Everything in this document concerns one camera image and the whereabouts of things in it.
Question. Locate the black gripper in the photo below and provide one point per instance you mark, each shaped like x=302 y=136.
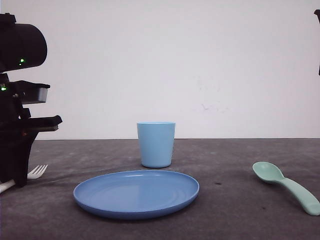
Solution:
x=18 y=131

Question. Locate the white plastic fork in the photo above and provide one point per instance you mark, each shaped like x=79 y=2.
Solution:
x=34 y=174

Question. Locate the light blue plastic cup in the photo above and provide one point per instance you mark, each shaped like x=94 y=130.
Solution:
x=156 y=142

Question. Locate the mint green plastic spoon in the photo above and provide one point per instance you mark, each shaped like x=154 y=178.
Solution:
x=271 y=174

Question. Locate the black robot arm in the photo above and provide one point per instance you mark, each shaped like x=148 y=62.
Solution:
x=317 y=40
x=21 y=46

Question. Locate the blue plastic plate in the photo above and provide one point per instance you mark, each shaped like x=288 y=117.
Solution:
x=136 y=194

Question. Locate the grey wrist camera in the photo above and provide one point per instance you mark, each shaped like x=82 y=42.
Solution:
x=35 y=93

